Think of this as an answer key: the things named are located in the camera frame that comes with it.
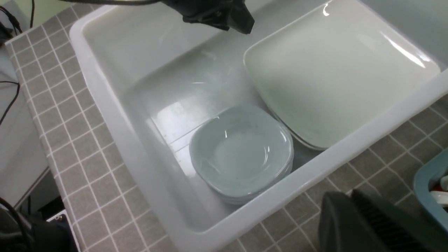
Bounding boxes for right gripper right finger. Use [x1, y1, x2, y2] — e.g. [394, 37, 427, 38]
[351, 190, 448, 252]

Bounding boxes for large white plastic tub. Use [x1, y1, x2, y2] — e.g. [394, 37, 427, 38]
[70, 0, 447, 252]

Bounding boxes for grey checkered tablecloth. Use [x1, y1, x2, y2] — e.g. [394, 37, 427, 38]
[6, 4, 447, 252]

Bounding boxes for stacked white bowls in tub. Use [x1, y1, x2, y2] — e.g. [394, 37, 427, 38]
[189, 105, 294, 205]

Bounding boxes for white square plate in tub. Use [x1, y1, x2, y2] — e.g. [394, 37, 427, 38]
[268, 107, 329, 151]

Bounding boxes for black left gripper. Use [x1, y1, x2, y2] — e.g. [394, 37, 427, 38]
[162, 0, 255, 34]

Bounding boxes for pile of white soup spoons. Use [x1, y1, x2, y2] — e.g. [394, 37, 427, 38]
[430, 175, 448, 208]

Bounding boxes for large white square tray plate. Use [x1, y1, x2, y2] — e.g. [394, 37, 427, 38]
[244, 0, 441, 147]

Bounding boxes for teal plastic spoon bin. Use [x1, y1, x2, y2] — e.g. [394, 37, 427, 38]
[413, 149, 448, 233]

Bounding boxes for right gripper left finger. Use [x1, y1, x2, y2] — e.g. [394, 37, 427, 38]
[318, 192, 390, 252]

